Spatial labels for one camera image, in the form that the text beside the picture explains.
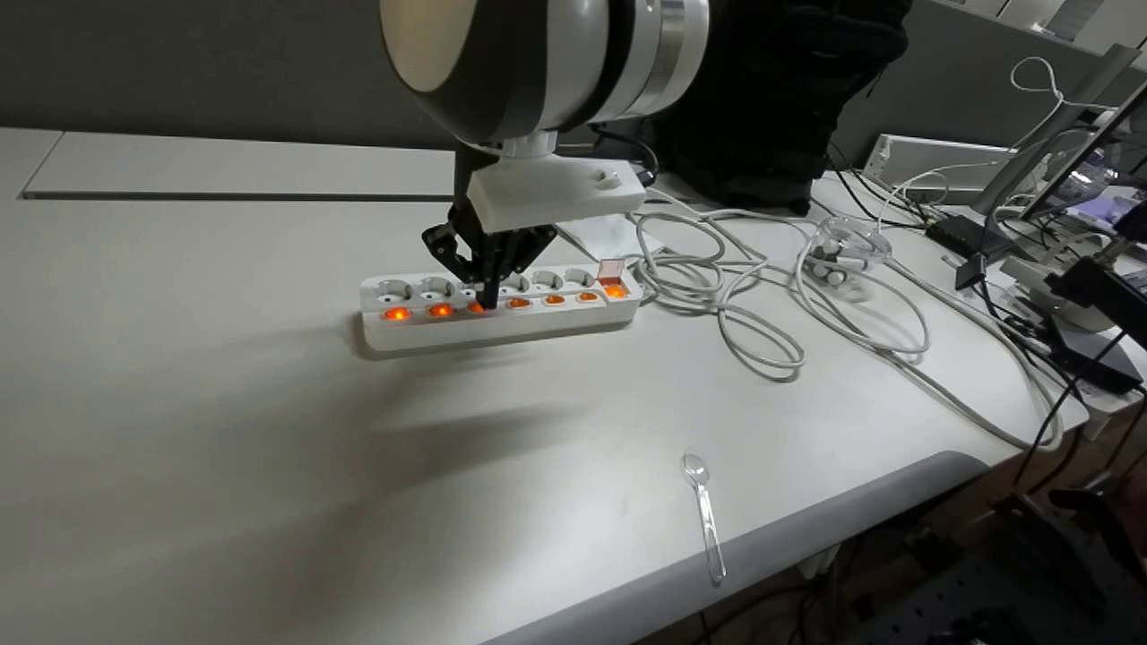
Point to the white paper tag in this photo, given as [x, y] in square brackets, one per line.
[604, 233]

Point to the white flat box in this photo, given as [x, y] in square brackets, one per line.
[936, 162]

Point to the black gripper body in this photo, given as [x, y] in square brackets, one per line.
[467, 226]

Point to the black fabric bag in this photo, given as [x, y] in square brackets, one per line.
[789, 109]

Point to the black camera stand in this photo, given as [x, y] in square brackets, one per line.
[1015, 179]

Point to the clear plastic spoon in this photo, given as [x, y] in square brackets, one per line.
[705, 506]

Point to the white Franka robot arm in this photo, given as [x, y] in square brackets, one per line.
[538, 58]

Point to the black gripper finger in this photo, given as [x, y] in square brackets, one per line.
[518, 252]
[460, 256]

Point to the clear plastic wrapper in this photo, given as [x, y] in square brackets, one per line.
[840, 256]

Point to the white multi-socket power strip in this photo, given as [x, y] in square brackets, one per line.
[538, 316]

